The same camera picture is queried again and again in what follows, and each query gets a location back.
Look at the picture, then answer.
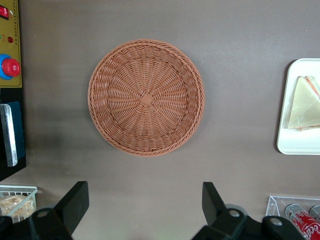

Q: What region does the black machine housing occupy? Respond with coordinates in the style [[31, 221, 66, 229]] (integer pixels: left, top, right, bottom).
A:
[[0, 87, 27, 182]]

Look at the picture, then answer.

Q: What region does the bagged puffed snack pack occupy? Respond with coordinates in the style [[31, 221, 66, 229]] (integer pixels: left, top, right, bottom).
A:
[[0, 194, 35, 217]]

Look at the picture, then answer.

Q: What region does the silver bar handle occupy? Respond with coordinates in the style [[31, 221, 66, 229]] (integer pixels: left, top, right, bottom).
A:
[[0, 103, 19, 168]]

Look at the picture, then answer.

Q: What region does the beige plastic tray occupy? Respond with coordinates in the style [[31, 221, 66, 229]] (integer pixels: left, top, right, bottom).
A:
[[276, 58, 320, 155]]

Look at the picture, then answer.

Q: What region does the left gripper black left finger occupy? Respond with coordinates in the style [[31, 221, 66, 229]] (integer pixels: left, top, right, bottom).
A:
[[28, 181, 90, 236]]

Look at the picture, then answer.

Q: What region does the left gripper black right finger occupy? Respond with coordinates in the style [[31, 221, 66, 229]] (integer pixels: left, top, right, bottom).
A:
[[201, 181, 248, 235]]

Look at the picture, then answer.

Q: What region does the white wire rack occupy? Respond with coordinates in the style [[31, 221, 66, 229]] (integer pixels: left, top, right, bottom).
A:
[[0, 185, 38, 223]]

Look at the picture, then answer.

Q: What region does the round brown wicker basket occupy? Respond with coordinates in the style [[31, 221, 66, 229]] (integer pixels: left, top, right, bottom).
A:
[[87, 38, 206, 158]]

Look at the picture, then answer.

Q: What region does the red cola bottle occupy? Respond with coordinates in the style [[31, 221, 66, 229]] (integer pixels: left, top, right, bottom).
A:
[[284, 203, 320, 240], [309, 204, 320, 222]]

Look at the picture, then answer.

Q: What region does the triangle sandwich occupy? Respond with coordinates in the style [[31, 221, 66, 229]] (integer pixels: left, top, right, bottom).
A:
[[287, 75, 320, 131]]

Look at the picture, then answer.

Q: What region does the clear acrylic bottle rack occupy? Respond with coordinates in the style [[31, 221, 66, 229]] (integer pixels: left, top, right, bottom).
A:
[[265, 195, 320, 240]]

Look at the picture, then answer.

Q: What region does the red emergency stop button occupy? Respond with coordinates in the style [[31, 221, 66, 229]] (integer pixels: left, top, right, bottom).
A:
[[0, 53, 22, 81]]

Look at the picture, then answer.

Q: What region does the yellow control panel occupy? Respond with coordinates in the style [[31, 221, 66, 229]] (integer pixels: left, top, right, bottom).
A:
[[0, 0, 23, 89]]

